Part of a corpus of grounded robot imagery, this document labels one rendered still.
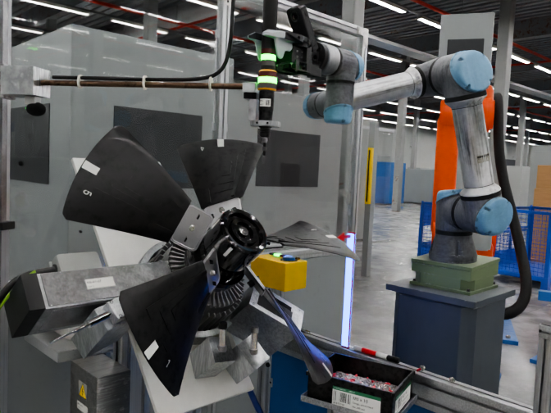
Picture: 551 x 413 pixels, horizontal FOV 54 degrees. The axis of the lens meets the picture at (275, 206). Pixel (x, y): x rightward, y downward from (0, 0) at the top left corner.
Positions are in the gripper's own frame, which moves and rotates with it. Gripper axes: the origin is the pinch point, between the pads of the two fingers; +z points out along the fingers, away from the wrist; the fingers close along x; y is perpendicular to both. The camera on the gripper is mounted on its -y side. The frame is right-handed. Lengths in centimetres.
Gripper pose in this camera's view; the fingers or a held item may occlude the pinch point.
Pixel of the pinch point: (259, 33)
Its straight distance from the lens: 128.0
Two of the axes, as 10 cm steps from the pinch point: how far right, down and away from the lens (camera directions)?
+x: -7.0, -0.8, 7.1
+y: -0.4, 10.0, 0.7
